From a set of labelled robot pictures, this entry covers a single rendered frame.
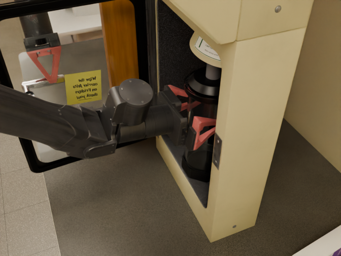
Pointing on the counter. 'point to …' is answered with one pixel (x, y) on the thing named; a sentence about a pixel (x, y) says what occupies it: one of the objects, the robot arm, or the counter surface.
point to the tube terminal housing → (246, 110)
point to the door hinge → (150, 16)
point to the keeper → (217, 151)
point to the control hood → (213, 17)
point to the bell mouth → (204, 51)
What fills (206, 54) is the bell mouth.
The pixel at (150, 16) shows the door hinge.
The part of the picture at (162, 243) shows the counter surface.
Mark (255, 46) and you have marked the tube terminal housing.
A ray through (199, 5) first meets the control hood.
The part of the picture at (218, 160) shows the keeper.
